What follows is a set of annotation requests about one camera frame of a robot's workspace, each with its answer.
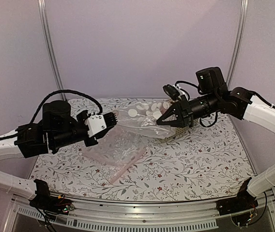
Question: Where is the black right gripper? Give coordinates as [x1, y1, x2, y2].
[156, 90, 219, 128]

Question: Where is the clear pink-zipper zip bag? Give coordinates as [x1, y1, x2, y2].
[82, 126, 148, 184]

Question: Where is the clear white-dotted zip bag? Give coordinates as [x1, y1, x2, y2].
[113, 100, 176, 139]

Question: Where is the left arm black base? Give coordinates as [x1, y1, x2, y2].
[29, 179, 75, 215]

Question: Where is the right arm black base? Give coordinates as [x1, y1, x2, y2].
[216, 178, 258, 227]

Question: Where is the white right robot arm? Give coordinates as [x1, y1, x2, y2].
[156, 85, 275, 211]

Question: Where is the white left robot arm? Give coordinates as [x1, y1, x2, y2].
[0, 110, 117, 210]

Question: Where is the beige perforated plastic basket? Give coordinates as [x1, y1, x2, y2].
[159, 126, 190, 143]

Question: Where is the floral patterned table mat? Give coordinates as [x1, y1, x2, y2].
[30, 115, 255, 202]

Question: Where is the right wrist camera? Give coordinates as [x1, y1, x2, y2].
[163, 84, 190, 102]

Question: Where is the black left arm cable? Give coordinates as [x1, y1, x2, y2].
[31, 89, 104, 124]

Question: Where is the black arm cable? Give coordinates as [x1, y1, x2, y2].
[31, 89, 104, 124]
[176, 81, 275, 119]

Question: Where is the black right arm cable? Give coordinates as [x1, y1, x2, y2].
[176, 81, 275, 119]

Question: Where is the aluminium front rail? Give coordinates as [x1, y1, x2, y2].
[3, 191, 275, 232]

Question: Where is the right aluminium frame post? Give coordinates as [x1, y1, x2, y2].
[226, 0, 249, 87]

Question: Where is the aluminium frame post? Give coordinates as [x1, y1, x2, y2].
[226, 0, 249, 87]
[37, 0, 64, 90]

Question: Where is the left aluminium frame post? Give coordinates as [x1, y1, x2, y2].
[37, 0, 64, 90]

